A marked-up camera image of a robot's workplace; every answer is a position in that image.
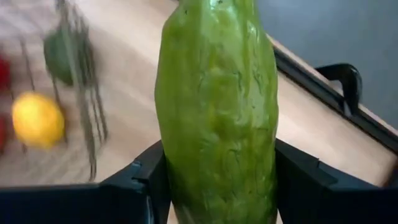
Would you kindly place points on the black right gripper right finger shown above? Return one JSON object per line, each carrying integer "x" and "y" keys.
{"x": 304, "y": 199}

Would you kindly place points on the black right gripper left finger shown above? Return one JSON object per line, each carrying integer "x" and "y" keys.
{"x": 136, "y": 199}

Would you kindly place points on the green cucumber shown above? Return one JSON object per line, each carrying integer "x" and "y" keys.
{"x": 217, "y": 109}

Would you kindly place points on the yellow lemon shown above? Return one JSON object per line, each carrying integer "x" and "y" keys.
{"x": 37, "y": 119}

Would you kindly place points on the green avocado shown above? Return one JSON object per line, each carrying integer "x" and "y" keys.
{"x": 57, "y": 59}

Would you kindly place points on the red tomato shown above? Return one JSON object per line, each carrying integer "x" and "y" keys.
{"x": 3, "y": 74}

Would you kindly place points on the black table frame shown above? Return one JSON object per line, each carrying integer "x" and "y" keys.
{"x": 311, "y": 83}

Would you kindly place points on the black frame clamp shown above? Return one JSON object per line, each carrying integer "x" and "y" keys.
{"x": 351, "y": 84}

